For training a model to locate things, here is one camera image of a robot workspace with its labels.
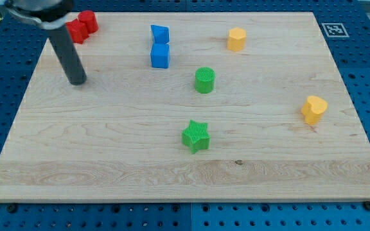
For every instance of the yellow hexagon block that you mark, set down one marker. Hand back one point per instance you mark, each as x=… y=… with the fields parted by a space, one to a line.
x=236 y=39

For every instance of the green cylinder block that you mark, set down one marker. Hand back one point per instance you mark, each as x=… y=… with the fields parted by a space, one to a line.
x=204 y=80

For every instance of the red cylinder block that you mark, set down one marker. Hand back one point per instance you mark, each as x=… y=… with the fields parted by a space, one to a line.
x=88 y=18

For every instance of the blue triangle block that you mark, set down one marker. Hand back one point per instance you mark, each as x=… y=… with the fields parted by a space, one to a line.
x=161 y=34

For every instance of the red star-shaped block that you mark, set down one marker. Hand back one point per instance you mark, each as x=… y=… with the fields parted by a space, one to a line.
x=77 y=30

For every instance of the yellow heart block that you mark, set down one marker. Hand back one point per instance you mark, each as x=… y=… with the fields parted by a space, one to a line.
x=313 y=109

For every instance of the light wooden board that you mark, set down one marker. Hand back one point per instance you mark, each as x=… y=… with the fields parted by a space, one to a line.
x=189 y=107

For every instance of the green star block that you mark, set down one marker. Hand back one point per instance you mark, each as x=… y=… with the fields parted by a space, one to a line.
x=196 y=136

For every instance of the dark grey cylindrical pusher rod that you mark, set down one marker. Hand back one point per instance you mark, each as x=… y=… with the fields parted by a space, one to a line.
x=67 y=55

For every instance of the white fiducial marker tag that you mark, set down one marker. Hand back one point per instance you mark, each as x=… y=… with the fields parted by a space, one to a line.
x=335 y=30

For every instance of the blue cube block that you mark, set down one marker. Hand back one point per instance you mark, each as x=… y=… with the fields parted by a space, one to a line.
x=160 y=56

